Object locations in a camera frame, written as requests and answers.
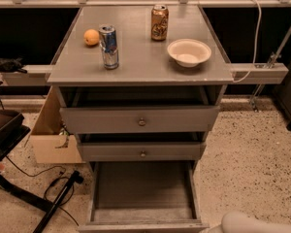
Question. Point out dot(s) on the white paper bowl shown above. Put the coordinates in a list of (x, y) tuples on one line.
[(189, 53)]

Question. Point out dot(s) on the grey top drawer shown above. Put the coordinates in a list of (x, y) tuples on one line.
[(141, 114)]

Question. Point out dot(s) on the metal rail frame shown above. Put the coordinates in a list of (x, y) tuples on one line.
[(258, 73)]

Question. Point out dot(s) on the black tray on stand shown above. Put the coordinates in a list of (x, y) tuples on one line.
[(12, 130)]

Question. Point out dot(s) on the grey drawer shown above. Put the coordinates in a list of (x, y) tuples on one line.
[(143, 197), (141, 114), (141, 146)]

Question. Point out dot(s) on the black object on rail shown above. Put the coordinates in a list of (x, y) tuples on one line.
[(11, 65)]

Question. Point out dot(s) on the orange fruit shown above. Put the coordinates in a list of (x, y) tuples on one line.
[(91, 37)]

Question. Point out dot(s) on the brown gold soda can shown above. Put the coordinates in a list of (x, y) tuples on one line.
[(159, 22)]

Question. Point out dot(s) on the grey bottom drawer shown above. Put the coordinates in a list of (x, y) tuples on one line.
[(143, 197)]

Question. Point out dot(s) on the grey wooden drawer cabinet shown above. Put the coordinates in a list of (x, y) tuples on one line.
[(209, 94)]

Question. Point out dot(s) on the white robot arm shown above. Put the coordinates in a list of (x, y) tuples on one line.
[(238, 222)]

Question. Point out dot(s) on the grey middle drawer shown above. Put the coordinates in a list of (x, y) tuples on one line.
[(141, 146)]

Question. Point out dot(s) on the cardboard box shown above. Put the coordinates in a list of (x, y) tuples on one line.
[(50, 141)]

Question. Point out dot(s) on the black stand leg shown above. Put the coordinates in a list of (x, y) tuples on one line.
[(60, 199)]

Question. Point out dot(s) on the blue silver energy drink can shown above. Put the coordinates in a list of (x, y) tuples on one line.
[(108, 45)]

